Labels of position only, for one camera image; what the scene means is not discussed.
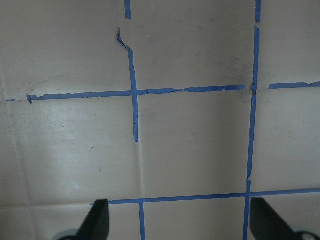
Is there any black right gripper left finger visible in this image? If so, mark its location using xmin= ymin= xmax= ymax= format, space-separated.
xmin=53 ymin=199 xmax=110 ymax=240

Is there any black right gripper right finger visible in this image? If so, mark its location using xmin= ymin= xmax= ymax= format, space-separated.
xmin=249 ymin=197 xmax=320 ymax=240

